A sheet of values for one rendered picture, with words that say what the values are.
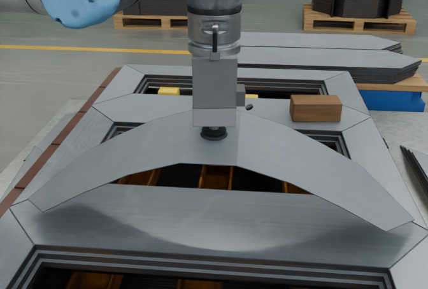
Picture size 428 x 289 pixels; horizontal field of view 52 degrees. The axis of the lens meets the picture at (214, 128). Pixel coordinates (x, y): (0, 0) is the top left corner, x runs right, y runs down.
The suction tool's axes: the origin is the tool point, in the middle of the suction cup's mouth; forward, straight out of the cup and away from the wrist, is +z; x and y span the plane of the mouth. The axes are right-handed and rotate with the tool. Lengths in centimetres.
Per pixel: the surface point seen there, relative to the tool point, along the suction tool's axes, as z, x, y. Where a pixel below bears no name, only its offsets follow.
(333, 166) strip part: 5.2, -19.9, 0.4
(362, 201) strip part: 7.2, -22.9, -6.4
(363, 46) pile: 15, -58, 99
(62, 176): 9.9, 26.8, 4.7
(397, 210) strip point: 11.3, -30.3, -3.5
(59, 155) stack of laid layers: 15.9, 33.4, 21.8
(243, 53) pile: 16, -12, 92
